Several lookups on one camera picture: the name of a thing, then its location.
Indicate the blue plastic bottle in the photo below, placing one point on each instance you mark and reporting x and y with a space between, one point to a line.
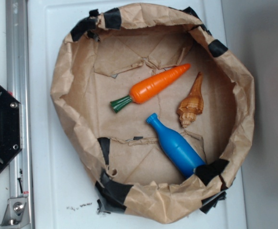
177 149

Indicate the brown paper bag bin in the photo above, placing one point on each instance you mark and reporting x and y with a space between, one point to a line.
100 60

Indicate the orange toy carrot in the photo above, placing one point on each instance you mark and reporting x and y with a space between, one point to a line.
150 87

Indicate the brown spiral seashell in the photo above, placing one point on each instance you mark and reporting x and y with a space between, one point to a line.
193 104

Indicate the white plastic tray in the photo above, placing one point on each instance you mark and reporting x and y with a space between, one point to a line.
64 196

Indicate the black octagonal mounting plate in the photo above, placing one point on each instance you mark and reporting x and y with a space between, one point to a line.
10 135

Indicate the metal corner bracket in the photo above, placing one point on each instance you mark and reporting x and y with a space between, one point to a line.
16 214

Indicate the aluminium extrusion rail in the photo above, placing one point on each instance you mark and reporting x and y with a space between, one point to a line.
20 168

